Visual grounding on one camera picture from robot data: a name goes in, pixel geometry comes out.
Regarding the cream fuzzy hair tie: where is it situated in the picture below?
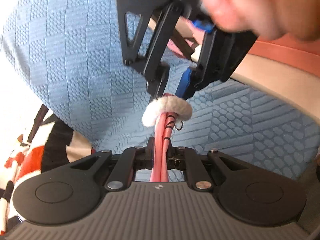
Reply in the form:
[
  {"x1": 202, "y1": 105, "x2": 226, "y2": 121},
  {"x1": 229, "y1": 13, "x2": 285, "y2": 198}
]
[{"x1": 141, "y1": 95, "x2": 193, "y2": 128}]

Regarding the pink plastic bag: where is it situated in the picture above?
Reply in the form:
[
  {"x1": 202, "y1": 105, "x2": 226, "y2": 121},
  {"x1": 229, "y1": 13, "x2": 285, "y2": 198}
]
[{"x1": 149, "y1": 93, "x2": 180, "y2": 183}]

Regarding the person's right hand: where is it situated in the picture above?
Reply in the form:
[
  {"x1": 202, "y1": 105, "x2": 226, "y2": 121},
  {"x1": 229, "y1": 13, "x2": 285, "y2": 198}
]
[{"x1": 202, "y1": 0, "x2": 319, "y2": 41}]

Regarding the blue textured floor chair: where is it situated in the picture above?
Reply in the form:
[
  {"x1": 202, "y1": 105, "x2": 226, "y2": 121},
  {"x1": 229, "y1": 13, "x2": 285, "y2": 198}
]
[{"x1": 1, "y1": 0, "x2": 319, "y2": 179}]

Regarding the striped fleece blanket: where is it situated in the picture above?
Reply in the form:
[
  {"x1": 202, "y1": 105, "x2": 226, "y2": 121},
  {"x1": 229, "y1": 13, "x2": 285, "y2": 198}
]
[{"x1": 1, "y1": 105, "x2": 95, "y2": 235}]

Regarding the white folding chair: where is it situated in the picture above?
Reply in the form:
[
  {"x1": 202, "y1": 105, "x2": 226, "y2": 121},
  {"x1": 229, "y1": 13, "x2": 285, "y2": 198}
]
[{"x1": 232, "y1": 53, "x2": 319, "y2": 123}]

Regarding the pink open cardboard box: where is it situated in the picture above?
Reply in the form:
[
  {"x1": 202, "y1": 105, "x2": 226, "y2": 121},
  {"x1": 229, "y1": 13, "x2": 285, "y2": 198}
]
[{"x1": 176, "y1": 18, "x2": 319, "y2": 77}]

